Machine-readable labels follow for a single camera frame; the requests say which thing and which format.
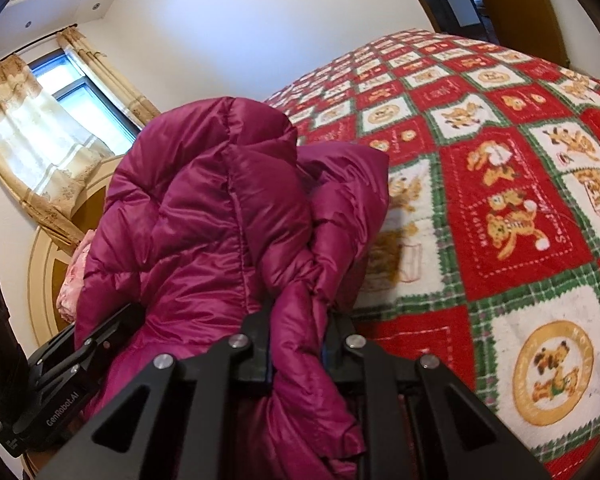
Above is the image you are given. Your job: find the sheer white lace curtain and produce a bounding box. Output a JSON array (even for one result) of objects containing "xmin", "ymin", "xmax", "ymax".
[{"xmin": 0, "ymin": 54, "xmax": 114, "ymax": 250}]

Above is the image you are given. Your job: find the red green patchwork bedspread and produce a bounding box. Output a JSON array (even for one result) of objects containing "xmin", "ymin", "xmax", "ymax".
[{"xmin": 268, "ymin": 29, "xmax": 600, "ymax": 479}]

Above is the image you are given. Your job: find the magenta quilted down jacket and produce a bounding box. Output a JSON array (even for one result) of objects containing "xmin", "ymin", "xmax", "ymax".
[{"xmin": 76, "ymin": 98, "xmax": 389, "ymax": 479}]

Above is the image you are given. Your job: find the window with dark frame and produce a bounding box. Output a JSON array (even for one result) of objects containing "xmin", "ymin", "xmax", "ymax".
[{"xmin": 30, "ymin": 50, "xmax": 140, "ymax": 155}]

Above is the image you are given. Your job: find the beige patterned curtain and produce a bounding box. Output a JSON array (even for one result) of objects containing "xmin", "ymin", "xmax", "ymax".
[{"xmin": 56, "ymin": 26, "xmax": 160, "ymax": 128}]

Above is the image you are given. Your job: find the pink floral quilt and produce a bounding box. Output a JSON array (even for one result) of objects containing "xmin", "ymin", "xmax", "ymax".
[{"xmin": 56, "ymin": 230, "xmax": 96, "ymax": 323}]

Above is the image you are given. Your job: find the brown wooden door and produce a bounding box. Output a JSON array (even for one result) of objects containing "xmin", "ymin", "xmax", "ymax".
[{"xmin": 482, "ymin": 0, "xmax": 569, "ymax": 66}]

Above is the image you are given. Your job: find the beige wooden headboard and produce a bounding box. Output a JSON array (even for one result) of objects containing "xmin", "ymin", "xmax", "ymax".
[{"xmin": 27, "ymin": 155, "xmax": 123, "ymax": 346}]

